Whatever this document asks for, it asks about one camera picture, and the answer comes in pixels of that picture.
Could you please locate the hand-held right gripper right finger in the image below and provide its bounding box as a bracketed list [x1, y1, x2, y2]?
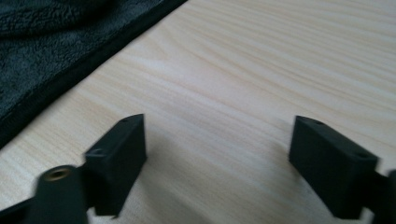
[288, 115, 380, 220]

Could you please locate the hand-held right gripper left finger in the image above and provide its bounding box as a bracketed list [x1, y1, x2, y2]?
[83, 113, 149, 217]

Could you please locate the fluffy cloth with black trim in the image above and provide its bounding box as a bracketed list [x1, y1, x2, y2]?
[0, 0, 190, 151]

